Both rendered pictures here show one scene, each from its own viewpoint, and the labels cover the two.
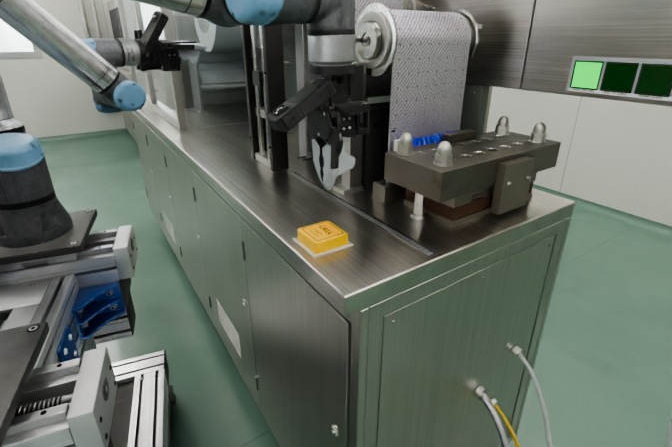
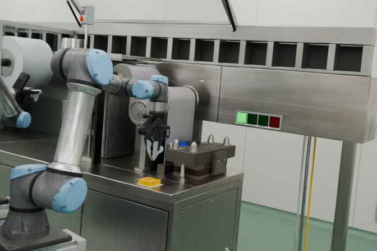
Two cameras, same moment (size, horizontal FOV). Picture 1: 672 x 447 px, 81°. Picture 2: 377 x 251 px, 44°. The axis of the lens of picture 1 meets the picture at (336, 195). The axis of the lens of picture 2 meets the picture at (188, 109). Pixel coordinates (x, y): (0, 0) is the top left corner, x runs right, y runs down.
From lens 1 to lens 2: 142 cm
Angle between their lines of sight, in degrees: 29
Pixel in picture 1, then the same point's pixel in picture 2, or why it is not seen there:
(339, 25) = (164, 99)
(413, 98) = (174, 124)
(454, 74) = (189, 114)
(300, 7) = (155, 94)
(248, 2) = (145, 94)
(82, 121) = not seen: outside the picture
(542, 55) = (224, 108)
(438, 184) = (193, 159)
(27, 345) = not seen: hidden behind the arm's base
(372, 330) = (177, 213)
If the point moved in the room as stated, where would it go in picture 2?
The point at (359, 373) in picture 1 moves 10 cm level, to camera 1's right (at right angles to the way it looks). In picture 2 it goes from (172, 233) to (194, 232)
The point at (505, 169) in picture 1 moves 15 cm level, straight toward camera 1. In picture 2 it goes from (216, 154) to (217, 160)
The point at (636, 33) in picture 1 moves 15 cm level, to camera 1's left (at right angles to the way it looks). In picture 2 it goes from (255, 103) to (229, 102)
